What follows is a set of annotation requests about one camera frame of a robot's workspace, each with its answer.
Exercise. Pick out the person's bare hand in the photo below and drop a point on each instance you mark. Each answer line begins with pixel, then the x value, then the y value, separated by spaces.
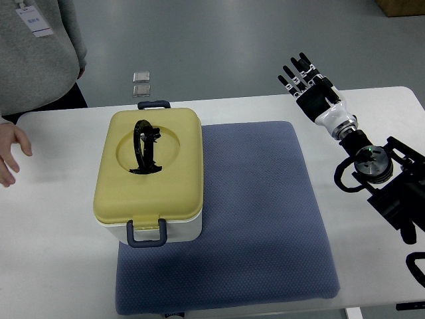
pixel 11 135

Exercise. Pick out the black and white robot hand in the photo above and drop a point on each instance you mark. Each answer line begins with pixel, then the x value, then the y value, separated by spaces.
pixel 318 98

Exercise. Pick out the yellow storage box lid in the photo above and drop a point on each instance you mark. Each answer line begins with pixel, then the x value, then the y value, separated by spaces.
pixel 151 167

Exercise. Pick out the brown cardboard box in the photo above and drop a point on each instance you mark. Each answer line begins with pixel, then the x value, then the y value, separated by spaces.
pixel 401 8

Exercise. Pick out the white storage box base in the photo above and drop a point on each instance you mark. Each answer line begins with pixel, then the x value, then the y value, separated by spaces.
pixel 163 231

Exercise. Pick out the person in grey sweater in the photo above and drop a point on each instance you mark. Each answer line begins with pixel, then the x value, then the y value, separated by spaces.
pixel 36 71

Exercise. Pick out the white name badge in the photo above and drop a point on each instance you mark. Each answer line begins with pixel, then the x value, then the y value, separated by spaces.
pixel 34 20

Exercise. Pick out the lower metal floor plate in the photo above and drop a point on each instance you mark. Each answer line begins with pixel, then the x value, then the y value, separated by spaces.
pixel 141 90

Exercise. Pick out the metal floor plate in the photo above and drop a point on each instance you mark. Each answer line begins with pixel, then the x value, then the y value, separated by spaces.
pixel 141 90
pixel 141 76

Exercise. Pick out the upper metal floor plate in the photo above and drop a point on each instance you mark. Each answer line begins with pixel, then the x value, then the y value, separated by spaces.
pixel 141 76

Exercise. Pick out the blue padded mat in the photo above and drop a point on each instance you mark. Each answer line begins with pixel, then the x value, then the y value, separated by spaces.
pixel 262 241

